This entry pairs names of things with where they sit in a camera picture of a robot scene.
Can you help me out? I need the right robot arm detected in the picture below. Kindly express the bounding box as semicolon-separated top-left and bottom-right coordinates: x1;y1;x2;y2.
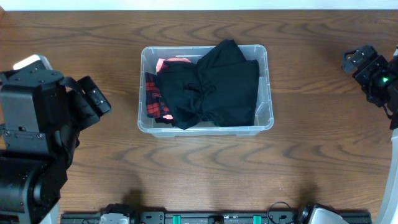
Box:
293;45;397;224

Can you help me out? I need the large black garment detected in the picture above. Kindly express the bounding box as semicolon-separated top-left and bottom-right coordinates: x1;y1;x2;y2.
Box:
157;40;259;129

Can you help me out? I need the pink printed t-shirt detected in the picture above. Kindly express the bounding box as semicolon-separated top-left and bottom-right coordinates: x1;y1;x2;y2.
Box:
156;57;191;120

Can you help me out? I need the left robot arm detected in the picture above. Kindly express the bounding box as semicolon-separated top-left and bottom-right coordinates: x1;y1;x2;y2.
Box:
1;55;111;223

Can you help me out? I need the red navy plaid shirt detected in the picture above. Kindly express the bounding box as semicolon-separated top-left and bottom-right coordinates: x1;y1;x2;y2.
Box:
145;72;173;120

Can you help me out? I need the black taped garment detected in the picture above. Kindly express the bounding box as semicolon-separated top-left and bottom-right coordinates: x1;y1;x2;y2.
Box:
155;117;175;126

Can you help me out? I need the black mounting rail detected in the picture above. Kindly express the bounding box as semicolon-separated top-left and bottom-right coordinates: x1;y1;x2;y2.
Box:
60;203;372;224

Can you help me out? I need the clear plastic storage bin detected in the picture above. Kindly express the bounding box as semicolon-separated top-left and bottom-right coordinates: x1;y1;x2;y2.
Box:
137;44;274;138

